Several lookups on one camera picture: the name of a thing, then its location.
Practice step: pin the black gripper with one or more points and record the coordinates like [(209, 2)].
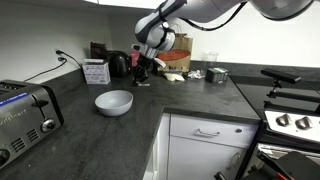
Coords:
[(146, 59)]

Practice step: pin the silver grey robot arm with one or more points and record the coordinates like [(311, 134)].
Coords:
[(200, 8)]

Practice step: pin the grey bowl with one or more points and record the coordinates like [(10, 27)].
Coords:
[(113, 102)]

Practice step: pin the black electric kettle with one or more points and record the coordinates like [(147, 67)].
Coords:
[(119, 64)]

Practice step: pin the pale yellow flat packet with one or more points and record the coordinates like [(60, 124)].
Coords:
[(173, 77)]

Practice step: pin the white printed cardboard box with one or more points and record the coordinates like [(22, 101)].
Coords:
[(96, 72)]

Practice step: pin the brown paper shopping bag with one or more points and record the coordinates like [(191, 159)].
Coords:
[(180, 56)]

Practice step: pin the dark brown coffee bag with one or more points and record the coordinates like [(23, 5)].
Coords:
[(98, 50)]

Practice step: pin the crumpled clear plastic wrap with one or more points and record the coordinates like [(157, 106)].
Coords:
[(196, 74)]

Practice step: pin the clear plastic cup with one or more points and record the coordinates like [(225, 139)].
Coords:
[(210, 60)]

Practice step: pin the black box with labels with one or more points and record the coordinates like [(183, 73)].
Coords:
[(216, 75)]

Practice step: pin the white upper cabinet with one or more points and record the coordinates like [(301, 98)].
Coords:
[(100, 4)]

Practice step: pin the white drawer front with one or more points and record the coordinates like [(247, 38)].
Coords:
[(210, 130)]

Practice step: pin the white cabinet door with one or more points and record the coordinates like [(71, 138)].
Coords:
[(200, 160)]

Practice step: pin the black silver toaster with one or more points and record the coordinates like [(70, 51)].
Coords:
[(23, 116)]

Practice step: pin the black white stove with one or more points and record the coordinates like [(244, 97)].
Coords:
[(283, 110)]

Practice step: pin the silver stove knob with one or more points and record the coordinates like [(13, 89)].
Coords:
[(303, 123), (283, 120)]

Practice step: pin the black device with orange part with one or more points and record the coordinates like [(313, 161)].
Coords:
[(286, 168)]

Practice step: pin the white wall outlet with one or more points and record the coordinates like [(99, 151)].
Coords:
[(57, 56)]

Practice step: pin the black bar camera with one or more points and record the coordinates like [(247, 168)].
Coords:
[(280, 75)]

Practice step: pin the black camera stand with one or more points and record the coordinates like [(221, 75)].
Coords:
[(290, 96)]

